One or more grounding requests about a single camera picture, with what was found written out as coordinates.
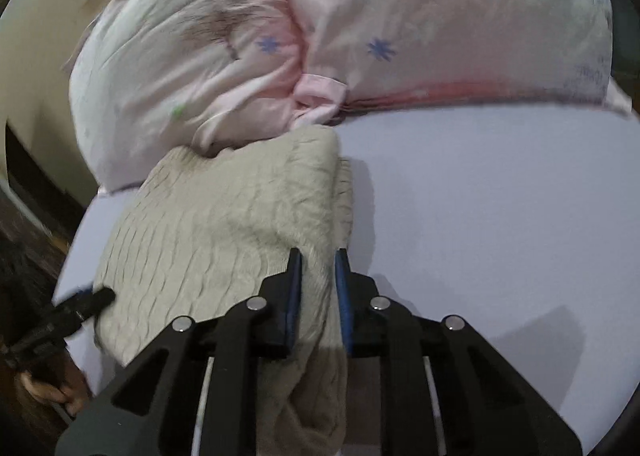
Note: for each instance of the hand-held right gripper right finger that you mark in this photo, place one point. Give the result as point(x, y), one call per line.
point(344, 306)

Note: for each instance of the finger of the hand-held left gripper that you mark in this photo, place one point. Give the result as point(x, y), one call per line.
point(87, 302)

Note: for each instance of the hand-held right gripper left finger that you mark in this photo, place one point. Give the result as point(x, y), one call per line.
point(293, 306)

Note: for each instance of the beige knit sweater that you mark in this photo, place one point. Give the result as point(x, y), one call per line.
point(215, 236)

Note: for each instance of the person's left hand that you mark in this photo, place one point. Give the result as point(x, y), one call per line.
point(52, 388)

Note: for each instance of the white bed sheet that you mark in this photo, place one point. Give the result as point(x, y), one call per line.
point(475, 246)

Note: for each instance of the pink printed blanket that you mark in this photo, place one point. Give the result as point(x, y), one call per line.
point(320, 36)

